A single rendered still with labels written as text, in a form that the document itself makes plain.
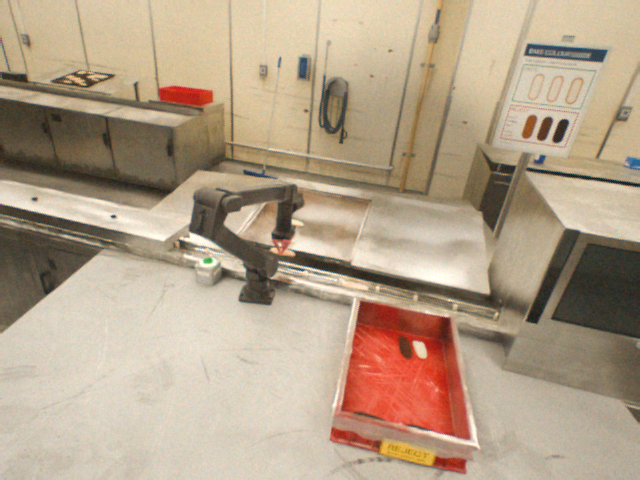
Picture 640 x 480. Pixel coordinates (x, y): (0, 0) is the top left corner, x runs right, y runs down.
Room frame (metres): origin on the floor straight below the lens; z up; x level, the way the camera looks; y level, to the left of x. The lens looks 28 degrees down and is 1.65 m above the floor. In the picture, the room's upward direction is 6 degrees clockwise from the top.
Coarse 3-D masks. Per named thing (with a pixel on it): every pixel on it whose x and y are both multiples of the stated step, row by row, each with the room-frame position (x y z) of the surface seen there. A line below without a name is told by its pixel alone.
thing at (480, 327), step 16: (16, 224) 1.45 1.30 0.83; (32, 224) 1.43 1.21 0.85; (80, 240) 1.38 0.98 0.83; (96, 240) 1.36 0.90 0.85; (144, 256) 1.31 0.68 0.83; (160, 256) 1.29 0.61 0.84; (176, 256) 1.28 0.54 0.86; (192, 256) 1.29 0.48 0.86; (208, 256) 1.30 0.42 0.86; (224, 272) 1.23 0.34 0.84; (240, 272) 1.22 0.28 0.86; (288, 288) 1.17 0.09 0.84; (304, 288) 1.16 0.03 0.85; (320, 288) 1.16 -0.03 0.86; (336, 288) 1.17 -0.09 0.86; (416, 304) 1.12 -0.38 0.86; (464, 320) 1.05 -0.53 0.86; (480, 320) 1.06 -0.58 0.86; (480, 336) 1.02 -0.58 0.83; (496, 336) 1.01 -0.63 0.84
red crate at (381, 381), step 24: (360, 336) 0.96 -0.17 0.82; (384, 336) 0.97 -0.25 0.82; (408, 336) 0.99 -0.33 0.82; (360, 360) 0.86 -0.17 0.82; (384, 360) 0.87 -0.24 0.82; (408, 360) 0.88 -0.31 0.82; (432, 360) 0.89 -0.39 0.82; (360, 384) 0.76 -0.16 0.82; (384, 384) 0.77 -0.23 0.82; (408, 384) 0.78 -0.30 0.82; (432, 384) 0.79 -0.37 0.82; (360, 408) 0.68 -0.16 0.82; (384, 408) 0.69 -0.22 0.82; (408, 408) 0.70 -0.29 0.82; (432, 408) 0.71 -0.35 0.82; (336, 432) 0.59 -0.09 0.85
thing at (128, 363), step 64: (64, 320) 0.90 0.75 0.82; (128, 320) 0.93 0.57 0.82; (192, 320) 0.96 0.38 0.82; (256, 320) 0.99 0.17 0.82; (320, 320) 1.03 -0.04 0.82; (0, 384) 0.65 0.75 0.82; (64, 384) 0.67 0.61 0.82; (128, 384) 0.69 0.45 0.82; (192, 384) 0.71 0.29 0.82; (256, 384) 0.73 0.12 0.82; (320, 384) 0.75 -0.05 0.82; (512, 384) 0.83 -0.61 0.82; (0, 448) 0.49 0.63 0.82; (64, 448) 0.51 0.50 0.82; (128, 448) 0.52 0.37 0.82; (192, 448) 0.53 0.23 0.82; (256, 448) 0.55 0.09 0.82; (320, 448) 0.56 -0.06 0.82; (512, 448) 0.62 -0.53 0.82; (576, 448) 0.64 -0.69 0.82
